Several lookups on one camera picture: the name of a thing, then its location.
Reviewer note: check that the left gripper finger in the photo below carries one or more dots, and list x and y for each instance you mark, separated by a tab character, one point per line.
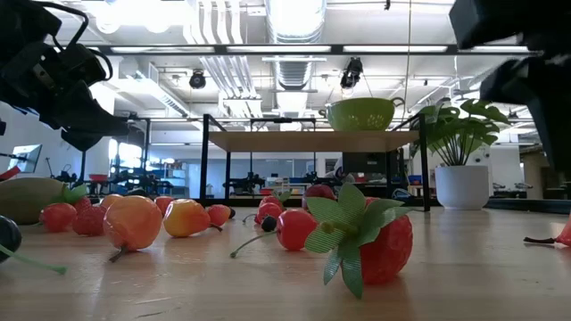
81	142
96	120

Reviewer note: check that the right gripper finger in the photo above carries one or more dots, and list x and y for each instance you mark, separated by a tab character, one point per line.
557	134

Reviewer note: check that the red strawberry with green leaves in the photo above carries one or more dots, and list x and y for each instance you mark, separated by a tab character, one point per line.
83	204
270	200

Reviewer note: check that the orange yellow peach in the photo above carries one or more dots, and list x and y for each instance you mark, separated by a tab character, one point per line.
110	200
132	223
164	204
565	235
185	218

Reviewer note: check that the large strawberry with green leaves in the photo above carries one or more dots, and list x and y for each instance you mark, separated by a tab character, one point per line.
386	254

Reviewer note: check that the red cherry with green stem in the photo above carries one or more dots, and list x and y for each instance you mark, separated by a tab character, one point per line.
56	217
294	229

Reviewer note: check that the dark red plum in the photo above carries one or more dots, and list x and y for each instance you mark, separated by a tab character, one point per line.
318	192

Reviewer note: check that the red raspberry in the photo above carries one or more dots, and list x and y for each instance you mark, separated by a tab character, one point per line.
89	221

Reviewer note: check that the green-brown kiwi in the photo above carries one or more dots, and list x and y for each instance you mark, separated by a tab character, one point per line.
22	200

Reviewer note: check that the black ceiling spotlight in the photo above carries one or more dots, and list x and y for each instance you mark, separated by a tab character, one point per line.
352	73
197	80

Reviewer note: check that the green plant in white pot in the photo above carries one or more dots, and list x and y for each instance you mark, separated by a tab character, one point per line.
461	187

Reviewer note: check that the dark berry with green stem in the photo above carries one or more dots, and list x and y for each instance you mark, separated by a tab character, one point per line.
8	235

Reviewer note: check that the black overhead crossbar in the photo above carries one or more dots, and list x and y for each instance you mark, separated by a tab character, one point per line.
209	49

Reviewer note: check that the small orange-red strawberry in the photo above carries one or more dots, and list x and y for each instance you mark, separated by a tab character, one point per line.
218	215

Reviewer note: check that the dark blueberry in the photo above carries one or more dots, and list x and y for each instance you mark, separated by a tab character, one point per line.
232	213
269	224

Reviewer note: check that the green plastic colander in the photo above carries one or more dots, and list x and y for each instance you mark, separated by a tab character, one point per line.
357	117

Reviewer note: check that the small red strawberry far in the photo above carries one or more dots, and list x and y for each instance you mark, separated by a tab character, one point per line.
267	210

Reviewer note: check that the wooden shelf with black legs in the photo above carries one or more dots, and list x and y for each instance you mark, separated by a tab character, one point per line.
312	142

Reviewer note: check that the person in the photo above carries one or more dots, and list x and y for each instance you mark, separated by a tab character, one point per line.
339	171

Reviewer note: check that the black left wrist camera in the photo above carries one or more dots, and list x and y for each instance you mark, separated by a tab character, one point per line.
81	64

